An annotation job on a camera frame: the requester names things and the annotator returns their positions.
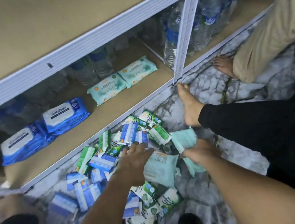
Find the person's left hand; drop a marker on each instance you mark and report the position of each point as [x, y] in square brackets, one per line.
[134, 164]

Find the person's right forearm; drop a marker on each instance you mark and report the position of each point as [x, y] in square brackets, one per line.
[258, 193]

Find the water bottles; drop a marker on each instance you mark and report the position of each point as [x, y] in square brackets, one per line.
[204, 15]

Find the pile of wipes packets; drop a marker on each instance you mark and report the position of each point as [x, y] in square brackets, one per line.
[102, 161]

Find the grey metal shelf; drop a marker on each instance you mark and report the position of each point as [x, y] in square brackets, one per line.
[68, 50]

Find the person's foot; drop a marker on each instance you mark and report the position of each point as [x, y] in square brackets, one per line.
[191, 108]
[224, 65]
[13, 205]

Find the person's left forearm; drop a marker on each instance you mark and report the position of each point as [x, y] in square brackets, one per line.
[98, 221]

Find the person's right foot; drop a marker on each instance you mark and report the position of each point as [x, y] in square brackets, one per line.
[191, 108]

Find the person's left foot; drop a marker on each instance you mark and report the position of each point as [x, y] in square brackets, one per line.
[13, 205]

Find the person's right leg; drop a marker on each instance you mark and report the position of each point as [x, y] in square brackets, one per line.
[276, 133]

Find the person's right hand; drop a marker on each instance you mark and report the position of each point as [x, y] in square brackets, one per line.
[201, 152]

